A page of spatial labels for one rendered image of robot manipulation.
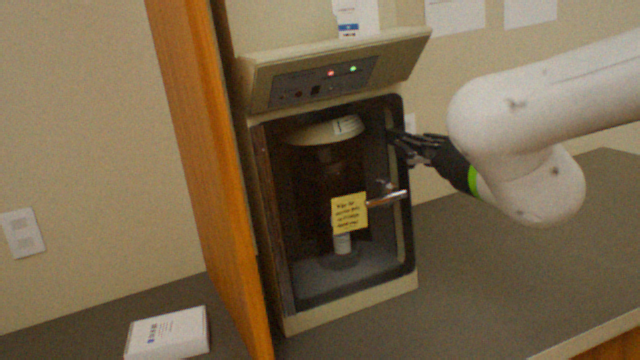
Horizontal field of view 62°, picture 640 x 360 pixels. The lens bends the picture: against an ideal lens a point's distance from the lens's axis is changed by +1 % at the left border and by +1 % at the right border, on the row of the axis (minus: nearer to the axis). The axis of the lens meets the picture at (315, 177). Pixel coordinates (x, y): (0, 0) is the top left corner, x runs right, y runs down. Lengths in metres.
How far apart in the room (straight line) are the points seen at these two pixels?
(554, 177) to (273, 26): 0.52
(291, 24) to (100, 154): 0.62
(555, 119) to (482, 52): 1.14
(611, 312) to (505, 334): 0.21
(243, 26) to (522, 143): 0.51
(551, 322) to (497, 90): 0.62
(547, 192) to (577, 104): 0.14
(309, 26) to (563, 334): 0.73
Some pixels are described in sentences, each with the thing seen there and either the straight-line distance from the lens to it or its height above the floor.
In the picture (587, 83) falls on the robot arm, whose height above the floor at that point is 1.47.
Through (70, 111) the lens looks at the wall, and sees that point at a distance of 1.34.
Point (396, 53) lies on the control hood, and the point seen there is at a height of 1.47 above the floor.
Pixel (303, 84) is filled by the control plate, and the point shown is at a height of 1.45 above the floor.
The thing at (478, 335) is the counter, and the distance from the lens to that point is 1.10.
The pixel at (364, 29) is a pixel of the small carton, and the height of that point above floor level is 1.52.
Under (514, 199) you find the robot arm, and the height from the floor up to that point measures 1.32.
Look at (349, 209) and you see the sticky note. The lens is 1.05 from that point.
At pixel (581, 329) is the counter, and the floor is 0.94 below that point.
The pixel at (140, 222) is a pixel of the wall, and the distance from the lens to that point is 1.41.
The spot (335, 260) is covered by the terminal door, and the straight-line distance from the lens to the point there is 1.08.
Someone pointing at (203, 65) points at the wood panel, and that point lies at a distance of 0.83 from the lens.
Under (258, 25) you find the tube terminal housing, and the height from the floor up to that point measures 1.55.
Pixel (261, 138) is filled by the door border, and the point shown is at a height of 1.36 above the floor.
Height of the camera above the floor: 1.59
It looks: 19 degrees down
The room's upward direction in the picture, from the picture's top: 8 degrees counter-clockwise
